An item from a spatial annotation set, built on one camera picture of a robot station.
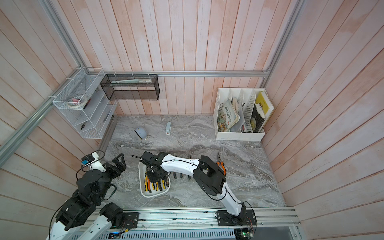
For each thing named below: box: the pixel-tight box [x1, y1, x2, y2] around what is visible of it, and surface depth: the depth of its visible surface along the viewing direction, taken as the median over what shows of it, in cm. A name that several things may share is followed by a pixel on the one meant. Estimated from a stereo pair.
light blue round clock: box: [134, 127, 148, 139], surface depth 103 cm
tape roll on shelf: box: [67, 96, 86, 109], surface depth 75 cm
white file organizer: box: [213, 87, 275, 141], surface depth 103 cm
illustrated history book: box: [217, 99, 241, 132], surface depth 100 cm
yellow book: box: [255, 91, 270, 114], surface depth 97 cm
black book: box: [250, 103, 266, 133], surface depth 98 cm
